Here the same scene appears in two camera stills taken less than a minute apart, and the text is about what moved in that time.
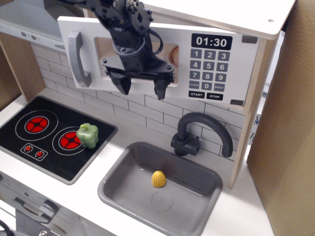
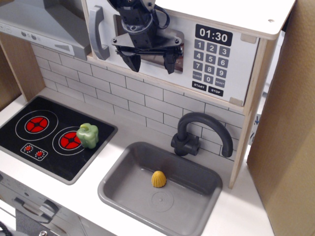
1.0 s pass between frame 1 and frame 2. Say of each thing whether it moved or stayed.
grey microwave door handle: moved
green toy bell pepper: stayed
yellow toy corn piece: stayed
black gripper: moved
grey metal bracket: stayed
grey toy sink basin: stayed
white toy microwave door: moved
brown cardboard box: stayed
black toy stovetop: stayed
